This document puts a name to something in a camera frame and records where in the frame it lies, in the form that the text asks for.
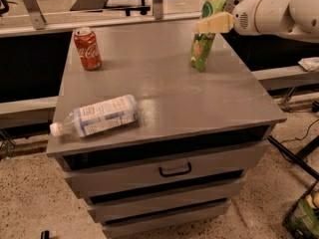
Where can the grey drawer cabinet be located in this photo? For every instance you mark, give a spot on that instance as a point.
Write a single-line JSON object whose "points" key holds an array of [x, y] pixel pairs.
{"points": [[219, 120]]}

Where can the green rice chip bag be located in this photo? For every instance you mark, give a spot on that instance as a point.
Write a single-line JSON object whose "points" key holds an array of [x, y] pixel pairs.
{"points": [[202, 43]]}

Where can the metal railing bracket middle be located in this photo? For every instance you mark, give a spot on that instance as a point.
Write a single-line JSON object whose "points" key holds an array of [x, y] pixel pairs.
{"points": [[158, 9]]}

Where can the metal railing bracket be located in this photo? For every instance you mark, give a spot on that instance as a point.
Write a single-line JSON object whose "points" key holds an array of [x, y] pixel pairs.
{"points": [[37, 19], [158, 9]]}

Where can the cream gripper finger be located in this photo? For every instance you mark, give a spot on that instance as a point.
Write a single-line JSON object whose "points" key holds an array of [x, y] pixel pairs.
{"points": [[220, 22]]}

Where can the black drawer handle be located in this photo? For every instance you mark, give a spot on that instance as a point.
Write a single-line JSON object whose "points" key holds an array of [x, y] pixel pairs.
{"points": [[167, 172]]}

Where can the metal railing bracket left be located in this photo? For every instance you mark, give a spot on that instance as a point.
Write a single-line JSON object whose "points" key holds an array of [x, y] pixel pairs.
{"points": [[37, 19]]}

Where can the black metal stand leg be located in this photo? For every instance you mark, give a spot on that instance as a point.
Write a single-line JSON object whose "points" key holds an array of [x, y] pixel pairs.
{"points": [[297, 160]]}

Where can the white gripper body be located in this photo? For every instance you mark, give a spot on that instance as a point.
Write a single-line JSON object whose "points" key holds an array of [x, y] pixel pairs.
{"points": [[243, 20]]}

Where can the black wire basket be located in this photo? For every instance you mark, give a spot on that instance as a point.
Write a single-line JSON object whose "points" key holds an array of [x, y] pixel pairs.
{"points": [[312, 196]]}

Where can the green bag in basket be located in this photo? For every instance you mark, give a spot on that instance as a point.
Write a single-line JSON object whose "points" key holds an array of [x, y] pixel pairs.
{"points": [[304, 221]]}

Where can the red cola can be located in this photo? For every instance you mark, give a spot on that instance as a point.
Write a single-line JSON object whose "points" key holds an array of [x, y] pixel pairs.
{"points": [[87, 46]]}

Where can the white crumpled cloth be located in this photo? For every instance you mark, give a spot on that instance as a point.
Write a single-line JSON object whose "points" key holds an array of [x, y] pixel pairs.
{"points": [[310, 64]]}

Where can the clear bottle with blue label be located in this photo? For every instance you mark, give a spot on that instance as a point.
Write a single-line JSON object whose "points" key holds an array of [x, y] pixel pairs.
{"points": [[98, 117]]}

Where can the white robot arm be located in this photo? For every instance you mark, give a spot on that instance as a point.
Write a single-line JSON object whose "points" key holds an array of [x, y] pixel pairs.
{"points": [[289, 19]]}

